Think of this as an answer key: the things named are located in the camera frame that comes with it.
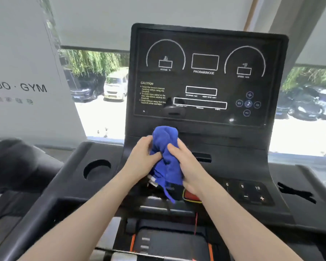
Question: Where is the narrow white roller blind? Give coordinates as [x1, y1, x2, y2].
[296, 0, 326, 69]

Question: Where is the white van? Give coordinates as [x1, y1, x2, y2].
[103, 67, 129, 102]

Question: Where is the black speed button pad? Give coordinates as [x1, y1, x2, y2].
[220, 178, 275, 206]

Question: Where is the black neighbouring treadmill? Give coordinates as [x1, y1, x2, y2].
[0, 137, 63, 254]

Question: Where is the red emergency stop button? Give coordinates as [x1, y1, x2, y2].
[183, 189, 203, 204]

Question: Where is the black orange treadmill deck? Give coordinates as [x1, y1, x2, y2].
[94, 217, 216, 261]

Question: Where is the black treadmill console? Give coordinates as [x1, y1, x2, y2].
[0, 23, 326, 261]

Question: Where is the black treadmill display screen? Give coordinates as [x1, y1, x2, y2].
[133, 28, 282, 128]

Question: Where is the person's right hand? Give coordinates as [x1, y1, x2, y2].
[167, 138, 208, 197]

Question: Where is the green willow tree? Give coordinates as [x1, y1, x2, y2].
[58, 49, 130, 77]

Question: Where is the person's left forearm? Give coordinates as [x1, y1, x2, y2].
[18, 169, 132, 261]

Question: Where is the wide white roller blind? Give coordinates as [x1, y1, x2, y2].
[47, 0, 255, 52]

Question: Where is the blue cleaning cloth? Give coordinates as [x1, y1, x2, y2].
[148, 126, 184, 204]

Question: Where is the black parked car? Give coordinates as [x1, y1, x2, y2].
[275, 88, 324, 121]

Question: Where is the person's right forearm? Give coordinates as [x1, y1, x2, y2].
[196, 177, 305, 261]

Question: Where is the white gym banner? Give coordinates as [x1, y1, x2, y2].
[0, 0, 87, 148]

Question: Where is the person's left hand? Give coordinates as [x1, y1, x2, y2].
[122, 135, 163, 184]

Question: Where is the dark parked car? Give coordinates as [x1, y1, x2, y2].
[63, 70, 106, 103]

